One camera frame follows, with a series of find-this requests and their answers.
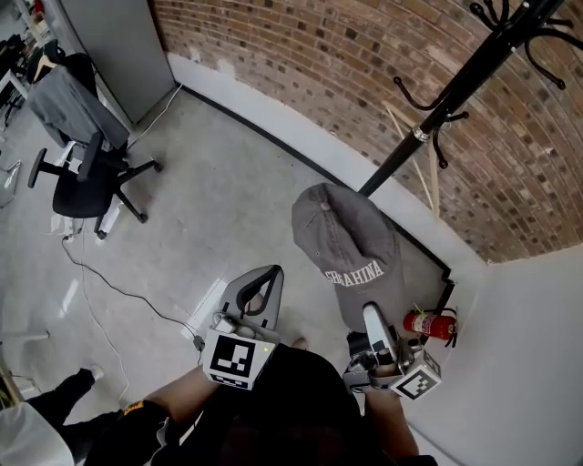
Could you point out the grey cap item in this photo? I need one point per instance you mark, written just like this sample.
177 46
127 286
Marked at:
346 236

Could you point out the white cloth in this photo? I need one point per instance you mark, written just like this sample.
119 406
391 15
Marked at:
27 437

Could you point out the person's beige shoe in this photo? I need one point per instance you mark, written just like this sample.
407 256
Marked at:
299 342

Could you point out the person's white shoe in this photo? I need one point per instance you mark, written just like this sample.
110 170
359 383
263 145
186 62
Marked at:
97 372

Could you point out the white table leg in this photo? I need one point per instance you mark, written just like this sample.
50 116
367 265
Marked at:
23 337

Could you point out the person's right forearm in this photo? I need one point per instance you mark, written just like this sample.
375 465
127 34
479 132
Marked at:
391 423

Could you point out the black office chair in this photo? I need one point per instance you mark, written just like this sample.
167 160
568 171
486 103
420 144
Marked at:
84 195

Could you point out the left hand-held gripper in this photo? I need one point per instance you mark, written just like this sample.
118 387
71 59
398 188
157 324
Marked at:
232 357

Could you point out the black coat stand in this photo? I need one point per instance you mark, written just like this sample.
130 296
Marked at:
410 141

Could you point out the wooden clothes hanger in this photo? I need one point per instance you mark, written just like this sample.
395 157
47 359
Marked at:
44 63

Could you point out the white table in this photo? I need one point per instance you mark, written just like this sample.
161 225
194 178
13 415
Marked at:
11 86

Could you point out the person's black top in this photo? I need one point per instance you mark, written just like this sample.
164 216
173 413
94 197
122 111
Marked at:
296 409

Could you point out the person's black trouser leg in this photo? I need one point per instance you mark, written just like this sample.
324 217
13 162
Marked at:
59 398

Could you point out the grey metal cabinet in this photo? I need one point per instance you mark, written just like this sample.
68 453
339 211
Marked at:
123 50

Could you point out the grey garment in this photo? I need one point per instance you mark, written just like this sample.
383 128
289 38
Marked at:
68 107

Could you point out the red fire extinguisher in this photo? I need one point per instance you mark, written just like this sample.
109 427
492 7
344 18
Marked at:
426 324

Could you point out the grey power adapter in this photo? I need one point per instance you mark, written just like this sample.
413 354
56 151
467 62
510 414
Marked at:
199 342

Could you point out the person's left forearm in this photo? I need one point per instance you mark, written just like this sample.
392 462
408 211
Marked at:
182 400

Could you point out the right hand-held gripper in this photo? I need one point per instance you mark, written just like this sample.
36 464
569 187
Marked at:
416 380

